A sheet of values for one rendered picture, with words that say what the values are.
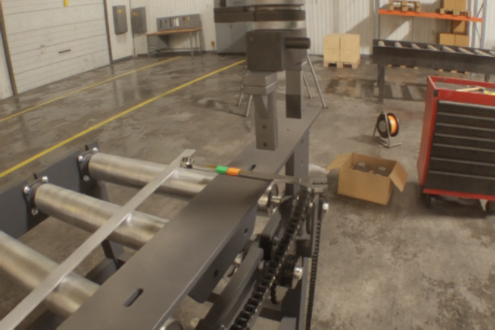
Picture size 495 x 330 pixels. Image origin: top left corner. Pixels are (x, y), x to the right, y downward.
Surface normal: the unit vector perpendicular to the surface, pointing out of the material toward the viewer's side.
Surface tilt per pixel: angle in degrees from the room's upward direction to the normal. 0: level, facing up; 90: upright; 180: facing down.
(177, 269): 0
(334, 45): 90
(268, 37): 90
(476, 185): 90
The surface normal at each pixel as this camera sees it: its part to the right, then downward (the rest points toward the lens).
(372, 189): -0.56, 0.34
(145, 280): -0.05, -0.92
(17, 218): 0.92, 0.11
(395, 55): -0.34, 0.37
